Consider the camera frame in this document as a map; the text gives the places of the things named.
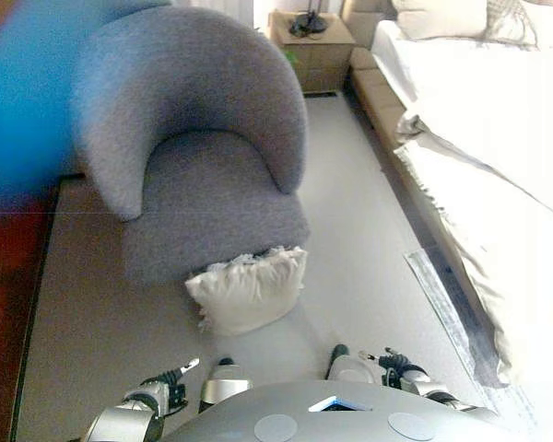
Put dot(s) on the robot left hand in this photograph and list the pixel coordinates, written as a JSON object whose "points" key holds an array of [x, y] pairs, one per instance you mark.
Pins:
{"points": [[175, 387]]}

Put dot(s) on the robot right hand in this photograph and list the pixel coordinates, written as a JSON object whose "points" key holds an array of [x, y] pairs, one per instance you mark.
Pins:
{"points": [[394, 368]]}

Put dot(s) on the white fringed cushion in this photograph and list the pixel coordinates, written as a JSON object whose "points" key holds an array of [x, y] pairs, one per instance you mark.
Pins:
{"points": [[249, 294]]}

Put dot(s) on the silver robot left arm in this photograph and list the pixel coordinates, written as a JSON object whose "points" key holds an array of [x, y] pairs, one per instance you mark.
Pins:
{"points": [[120, 419]]}

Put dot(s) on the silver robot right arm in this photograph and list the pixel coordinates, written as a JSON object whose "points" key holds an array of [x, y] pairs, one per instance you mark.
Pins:
{"points": [[438, 391]]}

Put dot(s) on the silver robot right leg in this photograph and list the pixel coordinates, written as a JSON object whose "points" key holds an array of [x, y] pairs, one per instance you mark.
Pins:
{"points": [[350, 368]]}

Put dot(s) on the silver robot leg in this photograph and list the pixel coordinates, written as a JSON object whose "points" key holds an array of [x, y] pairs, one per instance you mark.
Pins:
{"points": [[223, 387], [350, 368]]}

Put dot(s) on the silver robot left leg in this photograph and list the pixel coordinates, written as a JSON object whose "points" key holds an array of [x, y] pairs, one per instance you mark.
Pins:
{"points": [[223, 387]]}

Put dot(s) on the silver robot torso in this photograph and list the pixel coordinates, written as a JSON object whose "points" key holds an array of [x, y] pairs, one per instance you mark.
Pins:
{"points": [[341, 423]]}

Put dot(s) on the pale patterned rug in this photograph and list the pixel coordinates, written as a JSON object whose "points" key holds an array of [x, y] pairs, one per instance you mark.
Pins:
{"points": [[442, 304]]}

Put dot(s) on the cream duvet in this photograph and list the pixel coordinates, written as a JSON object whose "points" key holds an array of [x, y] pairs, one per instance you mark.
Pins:
{"points": [[511, 230]]}

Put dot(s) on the grey fabric tub armchair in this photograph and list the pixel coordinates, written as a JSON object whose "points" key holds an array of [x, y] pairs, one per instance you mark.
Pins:
{"points": [[212, 193]]}

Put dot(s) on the white bed sheet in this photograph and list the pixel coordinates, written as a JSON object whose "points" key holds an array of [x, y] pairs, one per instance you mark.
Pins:
{"points": [[488, 92]]}

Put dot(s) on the colourful glossy panel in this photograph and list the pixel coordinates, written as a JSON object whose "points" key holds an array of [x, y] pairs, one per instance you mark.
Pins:
{"points": [[18, 115]]}

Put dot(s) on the beige wooden nightstand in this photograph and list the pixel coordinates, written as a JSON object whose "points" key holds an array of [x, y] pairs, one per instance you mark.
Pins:
{"points": [[322, 60]]}

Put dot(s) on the green plant leaves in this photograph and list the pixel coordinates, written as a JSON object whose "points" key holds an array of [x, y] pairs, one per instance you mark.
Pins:
{"points": [[292, 57]]}

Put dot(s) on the cream pillow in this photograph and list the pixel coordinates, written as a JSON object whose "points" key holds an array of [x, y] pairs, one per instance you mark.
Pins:
{"points": [[442, 20]]}

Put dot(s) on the beige upholstered bed frame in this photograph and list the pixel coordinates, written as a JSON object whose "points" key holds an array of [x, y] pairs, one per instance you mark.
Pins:
{"points": [[373, 87]]}

